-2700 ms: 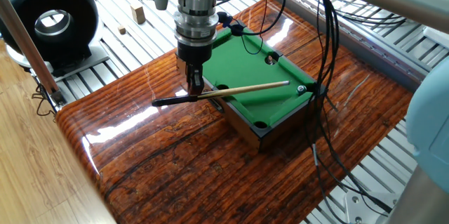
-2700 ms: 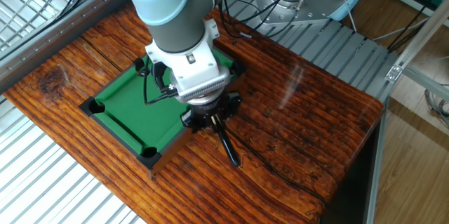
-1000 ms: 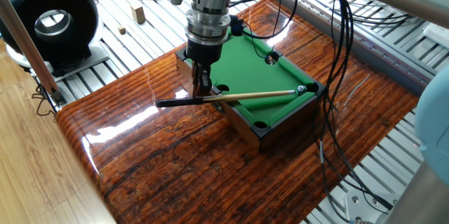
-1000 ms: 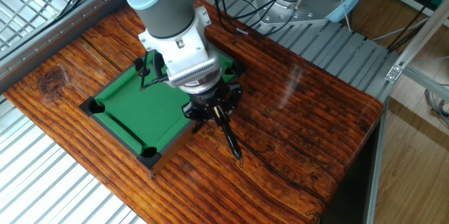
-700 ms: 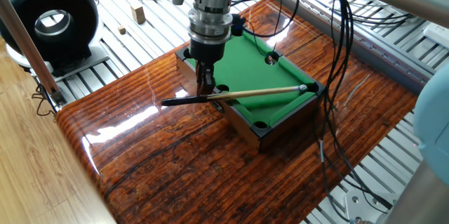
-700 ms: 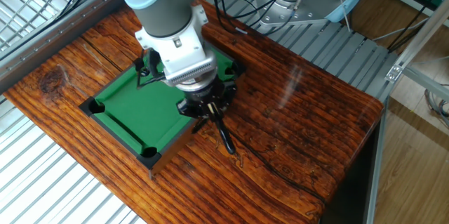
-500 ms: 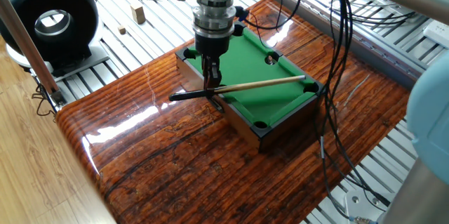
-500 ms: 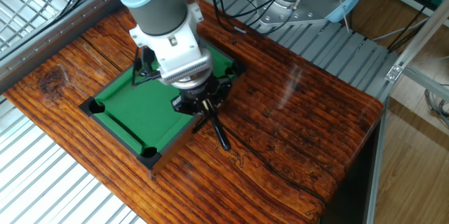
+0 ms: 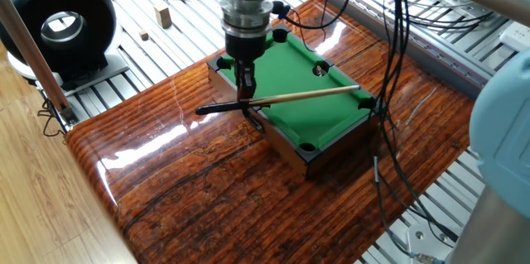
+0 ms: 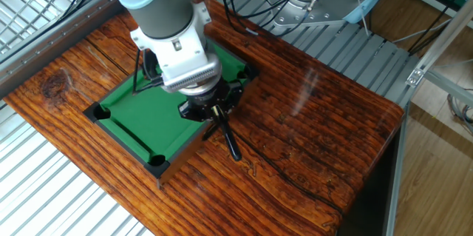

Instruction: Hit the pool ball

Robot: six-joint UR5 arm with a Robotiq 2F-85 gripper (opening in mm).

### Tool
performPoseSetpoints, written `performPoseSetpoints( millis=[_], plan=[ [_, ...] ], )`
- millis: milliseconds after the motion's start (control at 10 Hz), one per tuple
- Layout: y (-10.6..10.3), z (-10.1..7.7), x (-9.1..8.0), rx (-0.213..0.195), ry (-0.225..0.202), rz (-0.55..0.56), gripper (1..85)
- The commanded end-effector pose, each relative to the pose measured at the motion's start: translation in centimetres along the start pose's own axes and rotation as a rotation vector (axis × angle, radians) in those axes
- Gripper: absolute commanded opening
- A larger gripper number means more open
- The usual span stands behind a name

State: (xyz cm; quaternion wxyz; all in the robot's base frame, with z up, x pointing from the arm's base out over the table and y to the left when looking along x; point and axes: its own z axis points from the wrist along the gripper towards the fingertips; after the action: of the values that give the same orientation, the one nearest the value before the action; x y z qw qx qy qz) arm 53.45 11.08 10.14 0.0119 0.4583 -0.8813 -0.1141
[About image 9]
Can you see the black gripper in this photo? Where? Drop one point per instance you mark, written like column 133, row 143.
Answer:
column 246, row 51

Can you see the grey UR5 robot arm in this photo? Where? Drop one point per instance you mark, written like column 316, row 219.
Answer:
column 246, row 11

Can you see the mini green felt pool table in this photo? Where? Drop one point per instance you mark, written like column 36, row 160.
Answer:
column 306, row 123

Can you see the large wooden block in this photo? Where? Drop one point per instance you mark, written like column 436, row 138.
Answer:
column 163, row 15

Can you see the small wooden cube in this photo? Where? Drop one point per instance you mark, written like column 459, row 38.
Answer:
column 143, row 35

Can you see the white power strip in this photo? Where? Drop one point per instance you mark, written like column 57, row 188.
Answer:
column 515, row 34

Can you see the aluminium frame post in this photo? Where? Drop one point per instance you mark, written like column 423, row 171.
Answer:
column 25, row 44

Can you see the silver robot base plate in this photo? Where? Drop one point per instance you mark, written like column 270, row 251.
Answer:
column 426, row 239

